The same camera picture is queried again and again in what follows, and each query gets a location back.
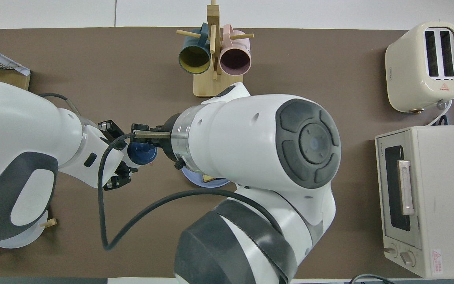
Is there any brown table mat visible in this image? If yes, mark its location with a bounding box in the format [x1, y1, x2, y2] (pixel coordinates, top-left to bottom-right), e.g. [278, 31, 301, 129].
[0, 27, 454, 279]

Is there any pink mug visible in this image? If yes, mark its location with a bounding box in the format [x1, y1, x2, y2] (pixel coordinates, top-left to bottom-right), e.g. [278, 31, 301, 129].
[219, 24, 252, 77]

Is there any white toaster oven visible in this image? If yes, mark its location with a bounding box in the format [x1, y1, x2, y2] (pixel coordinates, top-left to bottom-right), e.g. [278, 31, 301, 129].
[375, 125, 454, 279]

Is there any dark teal mug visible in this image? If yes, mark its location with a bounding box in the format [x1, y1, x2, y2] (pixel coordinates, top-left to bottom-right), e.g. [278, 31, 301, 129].
[178, 22, 212, 75]

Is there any wooden mug tree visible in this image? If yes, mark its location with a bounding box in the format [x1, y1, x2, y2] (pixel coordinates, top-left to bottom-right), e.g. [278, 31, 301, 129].
[176, 0, 254, 97]

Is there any cream two-slot toaster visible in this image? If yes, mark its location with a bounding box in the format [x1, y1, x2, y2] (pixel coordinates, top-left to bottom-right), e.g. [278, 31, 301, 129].
[385, 21, 454, 114]

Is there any grey round plate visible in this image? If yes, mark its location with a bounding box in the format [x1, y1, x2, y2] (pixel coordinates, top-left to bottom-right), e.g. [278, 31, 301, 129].
[0, 209, 48, 249]

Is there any white toaster power cord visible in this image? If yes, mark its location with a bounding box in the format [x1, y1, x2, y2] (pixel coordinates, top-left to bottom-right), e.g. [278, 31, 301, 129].
[428, 99, 453, 127]

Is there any white checked cloth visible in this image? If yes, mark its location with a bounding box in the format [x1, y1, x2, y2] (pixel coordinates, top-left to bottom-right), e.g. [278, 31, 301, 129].
[0, 41, 30, 76]

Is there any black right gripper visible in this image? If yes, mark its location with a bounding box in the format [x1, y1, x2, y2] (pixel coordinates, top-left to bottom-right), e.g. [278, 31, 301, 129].
[131, 114, 184, 171]

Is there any wooden plate rack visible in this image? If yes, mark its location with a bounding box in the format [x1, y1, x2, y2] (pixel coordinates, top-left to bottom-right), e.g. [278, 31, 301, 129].
[0, 218, 57, 249]

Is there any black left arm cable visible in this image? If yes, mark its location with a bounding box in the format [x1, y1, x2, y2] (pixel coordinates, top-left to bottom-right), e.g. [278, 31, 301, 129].
[38, 93, 82, 117]

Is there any translucent squeeze bottle blue cap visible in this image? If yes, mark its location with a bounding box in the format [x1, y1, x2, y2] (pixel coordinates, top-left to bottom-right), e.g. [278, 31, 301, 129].
[123, 141, 158, 173]

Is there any blue round plate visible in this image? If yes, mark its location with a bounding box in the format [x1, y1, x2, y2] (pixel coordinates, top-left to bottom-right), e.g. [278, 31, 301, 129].
[182, 166, 231, 188]

